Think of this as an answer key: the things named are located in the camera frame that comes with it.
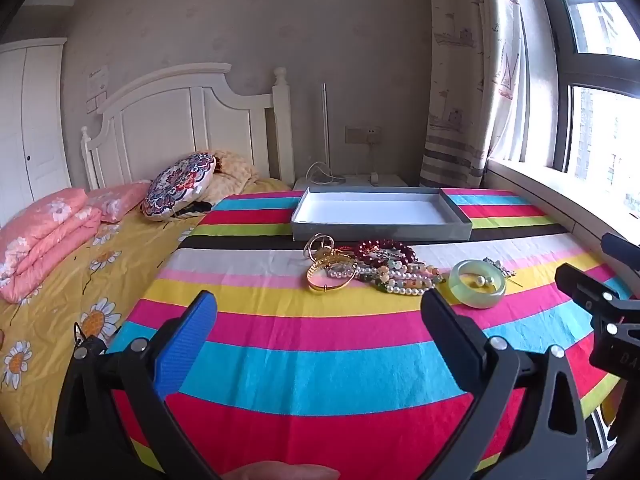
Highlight green jade bangle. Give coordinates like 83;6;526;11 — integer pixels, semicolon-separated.
447;259;506;310

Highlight pastel multicolour bead bracelet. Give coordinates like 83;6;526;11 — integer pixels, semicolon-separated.
359;259;445;297

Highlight dark red bead bracelet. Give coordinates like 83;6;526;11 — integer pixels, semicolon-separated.
354;238;420;267

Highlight grey cardboard tray box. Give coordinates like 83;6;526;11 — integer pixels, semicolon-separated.
291;186;472;244

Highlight gold mesh bangle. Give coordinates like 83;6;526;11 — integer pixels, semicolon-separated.
305;254;358;292

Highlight operator hand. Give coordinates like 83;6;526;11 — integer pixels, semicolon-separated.
221;460;340;480

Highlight yellow daisy bedsheet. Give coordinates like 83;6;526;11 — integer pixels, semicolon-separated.
1;180;303;472

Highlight folded pink floral quilt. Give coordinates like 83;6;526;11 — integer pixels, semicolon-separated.
1;188;102;304

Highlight dark framed window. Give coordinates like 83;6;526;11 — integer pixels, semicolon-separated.
544;0;639;210

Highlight pink floral pillow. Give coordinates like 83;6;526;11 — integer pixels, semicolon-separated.
87;180;151;224

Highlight rainbow striped tablecloth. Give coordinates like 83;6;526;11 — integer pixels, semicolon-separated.
111;188;634;479

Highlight printed beige curtain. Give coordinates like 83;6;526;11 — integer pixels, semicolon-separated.
420;0;523;188

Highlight round patterned cushion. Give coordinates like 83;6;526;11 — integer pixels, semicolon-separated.
141;152;217;221

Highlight white wardrobe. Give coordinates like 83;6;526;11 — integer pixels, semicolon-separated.
0;38;70;223

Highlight white bedside table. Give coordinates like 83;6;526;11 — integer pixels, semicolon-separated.
293;172;407;191

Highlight beige fuzzy blanket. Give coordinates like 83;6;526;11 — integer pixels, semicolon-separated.
200;150;259;206

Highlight white wooden headboard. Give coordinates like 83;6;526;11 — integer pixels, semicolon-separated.
80;62;296;190

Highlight black cable on bed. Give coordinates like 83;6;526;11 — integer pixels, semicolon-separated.
72;320;97;349

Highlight wall power socket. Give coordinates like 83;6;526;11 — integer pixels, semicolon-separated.
345;126;382;145

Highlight white charging cable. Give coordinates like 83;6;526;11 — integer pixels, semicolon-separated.
304;160;346;184

